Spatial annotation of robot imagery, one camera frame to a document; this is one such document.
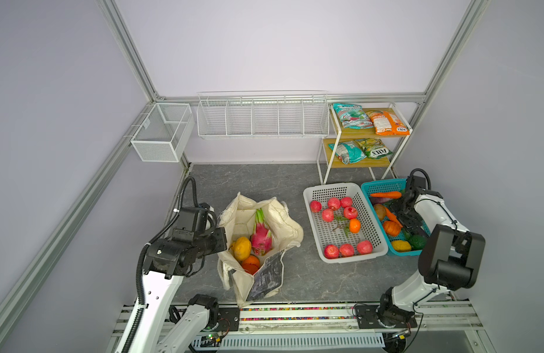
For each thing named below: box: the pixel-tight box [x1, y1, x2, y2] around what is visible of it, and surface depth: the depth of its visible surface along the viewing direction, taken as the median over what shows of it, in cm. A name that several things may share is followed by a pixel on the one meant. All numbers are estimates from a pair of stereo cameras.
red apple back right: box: [340, 196, 353, 209], surface depth 101 cm
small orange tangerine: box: [349, 218, 361, 234], surface depth 93 cm
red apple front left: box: [321, 208, 335, 223], surface depth 96 cm
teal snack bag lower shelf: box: [327, 140, 367, 165], surface depth 101 cm
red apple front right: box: [357, 239, 373, 255], surface depth 86 cm
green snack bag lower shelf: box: [355, 137, 394, 160], surface depth 104 cm
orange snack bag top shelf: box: [366, 110, 411, 137], surface depth 86 cm
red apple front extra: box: [323, 244, 339, 260], surface depth 86 cm
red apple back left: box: [310, 200, 323, 214], surface depth 100 cm
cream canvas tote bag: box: [216, 191, 304, 307], surface depth 78 cm
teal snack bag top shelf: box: [333, 102, 374, 130], surface depth 90 cm
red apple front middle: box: [327, 197, 341, 212], surface depth 101 cm
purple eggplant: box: [369, 197, 393, 206], surface depth 103 cm
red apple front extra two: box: [338, 242, 356, 258], surface depth 86 cm
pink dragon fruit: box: [250, 207, 273, 256], surface depth 86 cm
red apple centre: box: [343, 205, 359, 220], surface depth 97 cm
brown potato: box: [373, 202, 387, 220], surface depth 98 cm
